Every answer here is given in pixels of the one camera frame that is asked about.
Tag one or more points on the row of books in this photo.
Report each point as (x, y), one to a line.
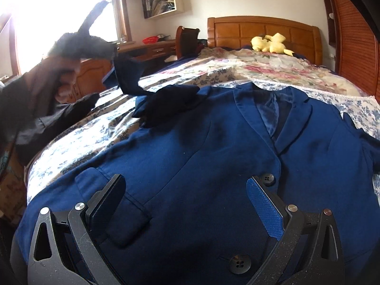
(147, 7)

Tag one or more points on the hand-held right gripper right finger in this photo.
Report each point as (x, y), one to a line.
(264, 207)

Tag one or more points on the blue floral bedsheet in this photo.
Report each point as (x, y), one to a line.
(89, 142)

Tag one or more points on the person's left forearm black sleeve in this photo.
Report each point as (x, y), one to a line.
(32, 133)

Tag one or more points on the wooden louvered wardrobe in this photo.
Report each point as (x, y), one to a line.
(353, 35)

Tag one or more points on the navy blue blazer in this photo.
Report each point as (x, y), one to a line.
(193, 154)

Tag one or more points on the person's left hand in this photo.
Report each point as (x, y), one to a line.
(50, 80)

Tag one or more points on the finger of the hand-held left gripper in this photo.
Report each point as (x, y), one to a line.
(93, 16)

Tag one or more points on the pink floral quilt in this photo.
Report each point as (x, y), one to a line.
(267, 68)

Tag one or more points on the wooden desk with drawers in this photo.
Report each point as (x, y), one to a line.
(148, 50)

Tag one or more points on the wooden cabinet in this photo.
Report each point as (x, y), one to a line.
(89, 74)

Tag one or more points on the dark wooden chair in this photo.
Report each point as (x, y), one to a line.
(186, 40)

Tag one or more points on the wooden framed window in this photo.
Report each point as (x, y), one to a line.
(59, 6)

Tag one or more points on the yellow plush toy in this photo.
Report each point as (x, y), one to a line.
(271, 44)

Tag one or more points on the beige patterned cloth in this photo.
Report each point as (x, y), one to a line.
(12, 190)

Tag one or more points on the red bowl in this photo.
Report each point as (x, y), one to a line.
(150, 39)

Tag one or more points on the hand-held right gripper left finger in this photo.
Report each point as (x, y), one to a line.
(105, 203)

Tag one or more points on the wooden bed headboard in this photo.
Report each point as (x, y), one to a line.
(231, 31)

